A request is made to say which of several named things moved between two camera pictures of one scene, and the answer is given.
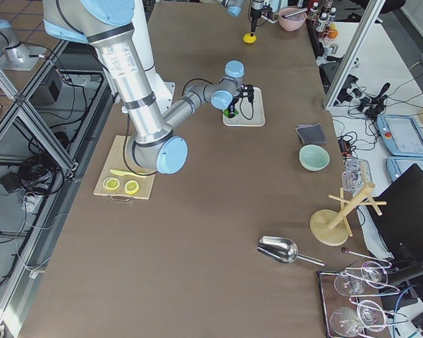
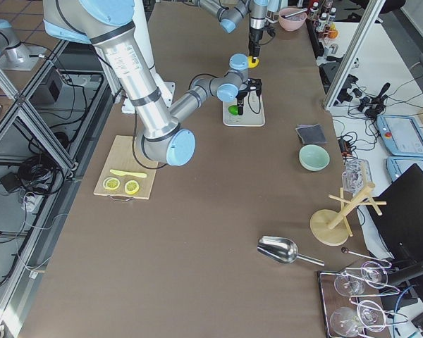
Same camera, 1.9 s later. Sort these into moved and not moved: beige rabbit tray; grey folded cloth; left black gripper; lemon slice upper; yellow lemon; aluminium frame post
Moved: yellow lemon; left black gripper
Not moved: beige rabbit tray; lemon slice upper; grey folded cloth; aluminium frame post
